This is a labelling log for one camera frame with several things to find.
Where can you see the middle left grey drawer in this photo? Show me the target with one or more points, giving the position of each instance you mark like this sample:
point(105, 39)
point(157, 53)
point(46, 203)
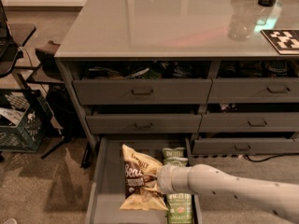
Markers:
point(143, 123)

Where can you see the dark office chair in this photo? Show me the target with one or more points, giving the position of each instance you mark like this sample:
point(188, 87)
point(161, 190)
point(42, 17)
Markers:
point(47, 71)

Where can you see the grey drawer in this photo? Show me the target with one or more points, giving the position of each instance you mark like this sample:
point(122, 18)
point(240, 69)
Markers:
point(143, 123)
point(254, 90)
point(184, 91)
point(249, 122)
point(249, 146)

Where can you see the top right grey drawer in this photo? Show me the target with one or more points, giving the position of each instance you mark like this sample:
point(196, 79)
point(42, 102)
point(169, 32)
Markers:
point(254, 90)

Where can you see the green plastic crate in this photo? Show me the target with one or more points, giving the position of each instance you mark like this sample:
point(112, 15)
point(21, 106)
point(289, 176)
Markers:
point(24, 118)

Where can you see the middle right grey drawer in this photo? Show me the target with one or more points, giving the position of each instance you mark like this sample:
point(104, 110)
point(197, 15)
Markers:
point(249, 122)

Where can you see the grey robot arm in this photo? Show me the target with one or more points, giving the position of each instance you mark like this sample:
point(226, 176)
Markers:
point(279, 199)

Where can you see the green Kettle chip bag front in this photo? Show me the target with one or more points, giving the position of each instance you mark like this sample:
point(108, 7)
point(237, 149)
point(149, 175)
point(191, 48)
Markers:
point(179, 208)

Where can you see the brown sea salt chip bag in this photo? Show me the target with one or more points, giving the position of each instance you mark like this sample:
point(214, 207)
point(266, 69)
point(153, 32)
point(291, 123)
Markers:
point(140, 173)

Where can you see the top left grey drawer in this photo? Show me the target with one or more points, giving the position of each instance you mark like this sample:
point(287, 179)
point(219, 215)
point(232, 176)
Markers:
point(184, 91)

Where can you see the grey drawer cabinet frame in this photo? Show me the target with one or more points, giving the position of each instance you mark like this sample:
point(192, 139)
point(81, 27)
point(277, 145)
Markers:
point(176, 39)

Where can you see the bottom right grey drawer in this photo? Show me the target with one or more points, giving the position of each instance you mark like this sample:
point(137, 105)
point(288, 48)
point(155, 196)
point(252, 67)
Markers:
point(249, 146)

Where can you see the open bottom left drawer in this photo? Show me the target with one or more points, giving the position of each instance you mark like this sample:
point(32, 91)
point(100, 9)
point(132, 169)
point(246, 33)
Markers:
point(108, 188)

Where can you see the black white fiducial marker board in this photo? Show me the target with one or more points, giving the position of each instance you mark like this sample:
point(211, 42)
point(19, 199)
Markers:
point(286, 41)

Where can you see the green Kettle chip bag rear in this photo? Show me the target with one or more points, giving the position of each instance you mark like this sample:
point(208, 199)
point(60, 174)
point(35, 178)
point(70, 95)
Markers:
point(178, 152)

